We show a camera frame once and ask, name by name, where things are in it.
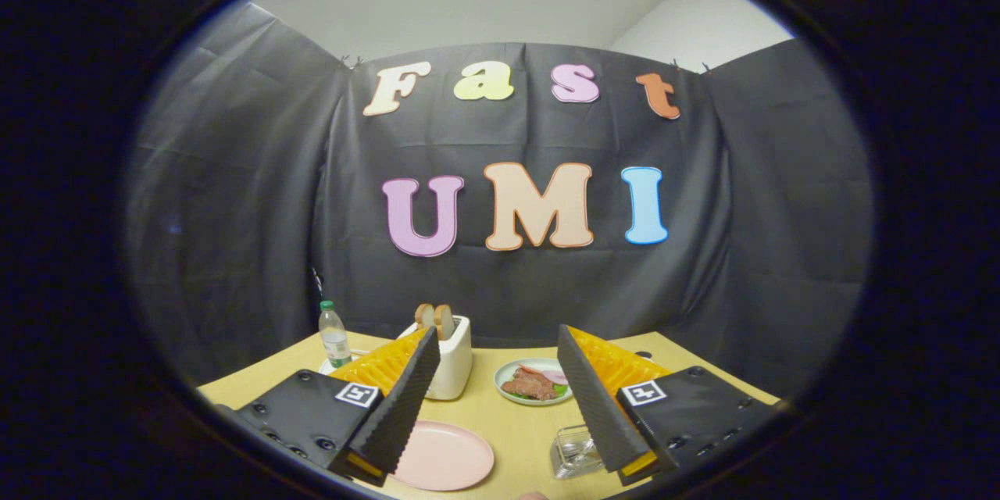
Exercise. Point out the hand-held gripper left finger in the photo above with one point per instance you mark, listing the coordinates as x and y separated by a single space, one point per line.
398 410

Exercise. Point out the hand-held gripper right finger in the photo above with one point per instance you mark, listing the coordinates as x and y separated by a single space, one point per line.
598 406

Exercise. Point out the pink onion slice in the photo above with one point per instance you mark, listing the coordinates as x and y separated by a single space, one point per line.
558 376

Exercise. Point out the brown steak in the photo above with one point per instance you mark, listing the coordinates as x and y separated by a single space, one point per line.
531 385

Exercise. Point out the pink round plate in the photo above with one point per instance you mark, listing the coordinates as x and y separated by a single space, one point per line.
453 457

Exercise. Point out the cream white toaster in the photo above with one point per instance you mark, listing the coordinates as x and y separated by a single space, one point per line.
457 367

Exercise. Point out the red tomato slice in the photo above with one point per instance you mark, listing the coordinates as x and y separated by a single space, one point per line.
533 369

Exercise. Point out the white square coaster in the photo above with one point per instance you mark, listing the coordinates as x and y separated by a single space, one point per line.
326 366

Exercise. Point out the pale green food plate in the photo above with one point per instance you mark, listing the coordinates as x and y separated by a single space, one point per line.
502 389

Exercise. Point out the clear plastic water bottle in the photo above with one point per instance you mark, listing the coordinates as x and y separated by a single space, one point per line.
334 336

